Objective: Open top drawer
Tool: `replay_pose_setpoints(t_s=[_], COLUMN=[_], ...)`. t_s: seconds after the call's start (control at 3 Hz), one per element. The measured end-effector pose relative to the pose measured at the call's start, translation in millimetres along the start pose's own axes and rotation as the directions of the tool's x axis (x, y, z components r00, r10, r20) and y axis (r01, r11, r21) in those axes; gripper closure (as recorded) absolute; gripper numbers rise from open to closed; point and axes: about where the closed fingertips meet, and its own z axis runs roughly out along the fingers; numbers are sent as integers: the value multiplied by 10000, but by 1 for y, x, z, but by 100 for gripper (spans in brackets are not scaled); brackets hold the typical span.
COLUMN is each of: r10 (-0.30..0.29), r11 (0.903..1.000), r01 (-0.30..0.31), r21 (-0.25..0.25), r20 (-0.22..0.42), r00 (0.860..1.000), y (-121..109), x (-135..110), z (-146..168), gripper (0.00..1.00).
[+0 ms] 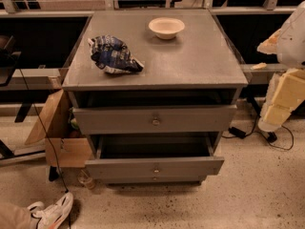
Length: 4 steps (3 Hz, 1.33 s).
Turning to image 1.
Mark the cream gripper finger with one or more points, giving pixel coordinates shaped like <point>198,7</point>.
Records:
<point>269,46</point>

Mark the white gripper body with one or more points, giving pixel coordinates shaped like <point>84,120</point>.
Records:
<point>293,42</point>

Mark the grey top drawer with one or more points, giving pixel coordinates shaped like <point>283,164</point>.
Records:
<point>154,119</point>

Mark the grey drawer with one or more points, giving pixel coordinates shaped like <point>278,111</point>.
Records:
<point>154,119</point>
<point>132,180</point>
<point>154,156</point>

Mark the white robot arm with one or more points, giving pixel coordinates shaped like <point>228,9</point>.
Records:
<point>291,41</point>

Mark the grey drawer cabinet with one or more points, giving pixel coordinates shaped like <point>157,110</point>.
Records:
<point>197,67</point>

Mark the grey middle drawer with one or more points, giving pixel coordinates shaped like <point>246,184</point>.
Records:
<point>154,156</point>

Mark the grey bottom drawer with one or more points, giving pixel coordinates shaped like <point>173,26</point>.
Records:
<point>132,180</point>

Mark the open cardboard box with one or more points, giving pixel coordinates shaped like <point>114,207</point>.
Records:
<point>62,147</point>

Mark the small beige foam piece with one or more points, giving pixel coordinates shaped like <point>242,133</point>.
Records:
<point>259,66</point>

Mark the grey bench at right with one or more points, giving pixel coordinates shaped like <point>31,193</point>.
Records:
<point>262,76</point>

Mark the grey bench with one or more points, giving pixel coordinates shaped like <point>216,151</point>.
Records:
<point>262,76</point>
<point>34,79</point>

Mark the black power adapter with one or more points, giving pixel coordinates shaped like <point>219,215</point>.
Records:
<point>237,132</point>

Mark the white paper bowl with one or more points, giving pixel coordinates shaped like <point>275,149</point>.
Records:
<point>166,28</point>

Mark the crumpled blue chip bag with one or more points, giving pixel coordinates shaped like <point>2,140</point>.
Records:
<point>112,55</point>

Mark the clear plastic cup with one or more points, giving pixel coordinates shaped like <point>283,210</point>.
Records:
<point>86,180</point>

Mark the grey bench at left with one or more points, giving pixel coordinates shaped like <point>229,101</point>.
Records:
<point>34,79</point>

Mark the white sneaker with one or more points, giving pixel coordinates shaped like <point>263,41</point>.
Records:
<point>51,217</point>

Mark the beige trouser leg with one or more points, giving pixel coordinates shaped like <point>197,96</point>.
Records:
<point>14,217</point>

